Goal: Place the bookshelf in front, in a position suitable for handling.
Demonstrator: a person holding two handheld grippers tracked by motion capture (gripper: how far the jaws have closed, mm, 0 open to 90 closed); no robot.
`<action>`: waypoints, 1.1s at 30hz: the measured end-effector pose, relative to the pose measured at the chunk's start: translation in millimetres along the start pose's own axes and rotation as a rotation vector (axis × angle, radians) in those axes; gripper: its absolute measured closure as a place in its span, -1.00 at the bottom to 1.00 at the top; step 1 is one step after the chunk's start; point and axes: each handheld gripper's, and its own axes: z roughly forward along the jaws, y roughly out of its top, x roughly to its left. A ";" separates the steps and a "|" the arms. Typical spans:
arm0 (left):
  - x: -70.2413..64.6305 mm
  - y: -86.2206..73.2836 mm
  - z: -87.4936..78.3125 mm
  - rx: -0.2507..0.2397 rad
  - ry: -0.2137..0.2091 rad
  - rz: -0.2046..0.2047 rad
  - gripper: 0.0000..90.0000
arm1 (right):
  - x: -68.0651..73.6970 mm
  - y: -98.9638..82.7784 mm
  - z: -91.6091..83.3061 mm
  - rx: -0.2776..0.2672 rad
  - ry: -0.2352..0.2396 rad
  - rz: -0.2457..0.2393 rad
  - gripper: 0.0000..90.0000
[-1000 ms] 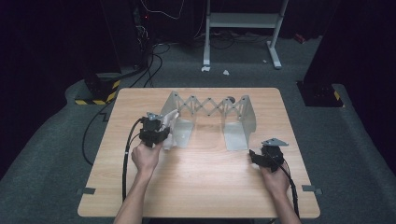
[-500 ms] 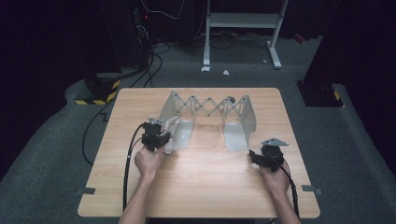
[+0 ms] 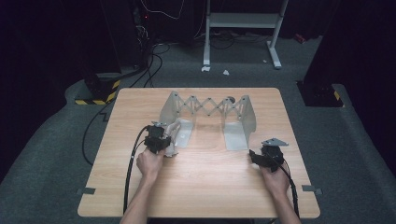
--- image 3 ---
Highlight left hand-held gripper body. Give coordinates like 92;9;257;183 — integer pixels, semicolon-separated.
143;120;172;155

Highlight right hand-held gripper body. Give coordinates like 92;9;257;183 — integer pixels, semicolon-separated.
259;137;290;173

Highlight grey metal expandable rack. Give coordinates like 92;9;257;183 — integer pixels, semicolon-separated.
159;91;257;152

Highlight person's left hand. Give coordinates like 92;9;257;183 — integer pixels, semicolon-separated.
135;148;166;184

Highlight person's right hand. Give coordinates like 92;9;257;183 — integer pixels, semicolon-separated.
260;164;290;201

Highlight grey tape strip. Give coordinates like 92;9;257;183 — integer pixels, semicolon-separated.
76;187;96;196
301;184;323;196

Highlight black yellow striped stand base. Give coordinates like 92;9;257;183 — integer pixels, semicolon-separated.
74;73;121;106
296;80;346;108

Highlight dark equipment rack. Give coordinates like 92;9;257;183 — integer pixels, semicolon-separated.
99;0;152;70

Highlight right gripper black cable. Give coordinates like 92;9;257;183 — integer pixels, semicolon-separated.
274;158;300;218

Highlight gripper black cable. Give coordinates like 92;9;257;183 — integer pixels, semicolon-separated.
274;158;300;218
122;125;151;216

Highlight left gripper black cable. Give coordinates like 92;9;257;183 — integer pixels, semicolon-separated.
122;125;151;216

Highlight long black floor cable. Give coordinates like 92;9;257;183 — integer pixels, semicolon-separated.
81;98;118;166

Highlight black floor cable bundle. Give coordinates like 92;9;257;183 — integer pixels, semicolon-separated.
129;42;171;89

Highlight tangled cables under stand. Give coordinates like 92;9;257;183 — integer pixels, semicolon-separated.
194;29;272;50

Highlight thin white hanging cable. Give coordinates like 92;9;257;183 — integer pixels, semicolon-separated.
139;0;185;21

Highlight white metal stand frame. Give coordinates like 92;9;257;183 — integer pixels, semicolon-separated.
203;0;289;70

